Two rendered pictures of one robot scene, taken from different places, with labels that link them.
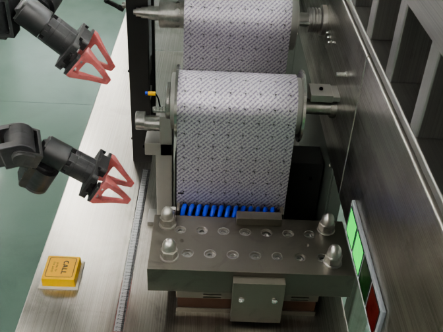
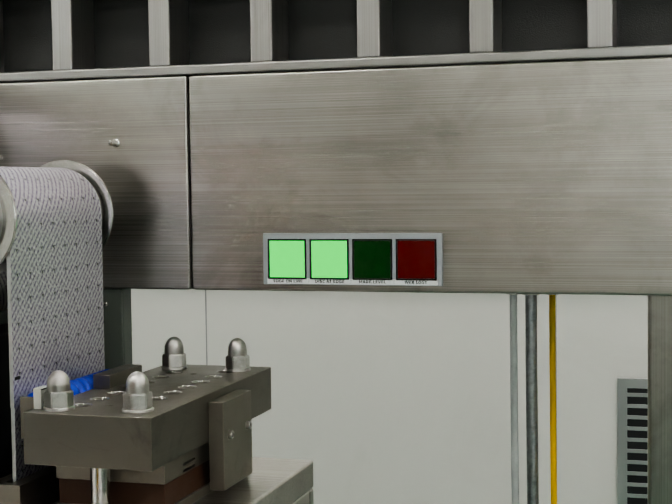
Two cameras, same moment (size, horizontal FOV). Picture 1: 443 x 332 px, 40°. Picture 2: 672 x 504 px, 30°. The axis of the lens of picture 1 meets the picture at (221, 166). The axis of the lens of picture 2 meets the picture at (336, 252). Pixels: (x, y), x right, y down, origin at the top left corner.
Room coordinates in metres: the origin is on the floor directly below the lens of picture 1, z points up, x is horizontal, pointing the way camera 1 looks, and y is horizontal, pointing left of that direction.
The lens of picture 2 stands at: (0.20, 1.37, 1.28)
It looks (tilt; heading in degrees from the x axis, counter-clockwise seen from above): 3 degrees down; 288
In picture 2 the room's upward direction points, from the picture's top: 1 degrees counter-clockwise
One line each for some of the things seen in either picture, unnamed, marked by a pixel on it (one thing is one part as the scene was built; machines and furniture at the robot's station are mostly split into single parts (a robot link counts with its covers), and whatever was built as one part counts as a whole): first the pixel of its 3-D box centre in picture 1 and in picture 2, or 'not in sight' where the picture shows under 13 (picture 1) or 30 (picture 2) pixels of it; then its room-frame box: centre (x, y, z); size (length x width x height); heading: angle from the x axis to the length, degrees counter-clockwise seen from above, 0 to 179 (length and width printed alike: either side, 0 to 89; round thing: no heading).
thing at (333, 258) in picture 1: (334, 253); (237, 354); (0.87, -0.23, 1.05); 0.04 x 0.04 x 0.04
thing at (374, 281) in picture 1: (362, 266); (351, 259); (0.70, -0.23, 1.18); 0.25 x 0.01 x 0.07; 2
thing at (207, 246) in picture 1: (249, 254); (160, 410); (0.91, -0.07, 1.00); 0.40 x 0.16 x 0.06; 92
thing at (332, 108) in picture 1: (318, 106); not in sight; (1.09, -0.19, 1.25); 0.07 x 0.04 x 0.04; 92
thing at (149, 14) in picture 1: (146, 12); not in sight; (1.33, 0.19, 1.33); 0.06 x 0.03 x 0.03; 92
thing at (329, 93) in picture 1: (324, 91); not in sight; (1.09, -0.20, 1.28); 0.06 x 0.05 x 0.02; 92
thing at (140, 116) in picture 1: (140, 120); not in sight; (1.12, 0.18, 1.18); 0.04 x 0.02 x 0.04; 2
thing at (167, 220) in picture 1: (167, 215); (58, 389); (0.95, 0.10, 1.05); 0.04 x 0.04 x 0.04
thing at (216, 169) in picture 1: (233, 172); (59, 319); (1.03, -0.02, 1.12); 0.23 x 0.01 x 0.18; 92
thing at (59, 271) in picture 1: (61, 271); not in sight; (0.92, 0.33, 0.91); 0.07 x 0.07 x 0.02; 2
